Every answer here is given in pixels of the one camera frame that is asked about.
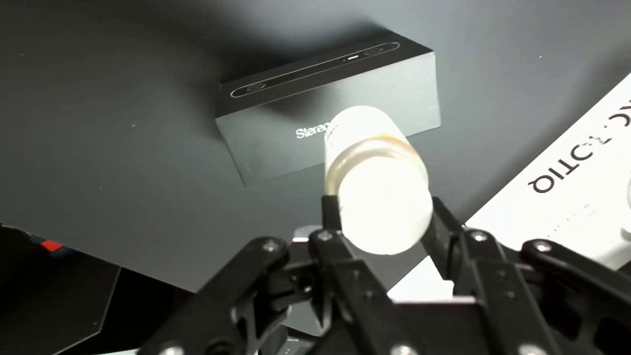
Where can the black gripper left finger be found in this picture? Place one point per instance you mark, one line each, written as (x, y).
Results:
(341, 283)

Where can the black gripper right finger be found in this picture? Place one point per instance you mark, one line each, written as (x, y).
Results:
(499, 283)

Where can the white pill bottle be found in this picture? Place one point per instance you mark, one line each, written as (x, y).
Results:
(377, 190)

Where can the white Robotiq cardboard box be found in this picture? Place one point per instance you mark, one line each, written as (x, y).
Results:
(578, 178)

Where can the black rectangular box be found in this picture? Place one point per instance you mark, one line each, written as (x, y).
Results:
(288, 99)

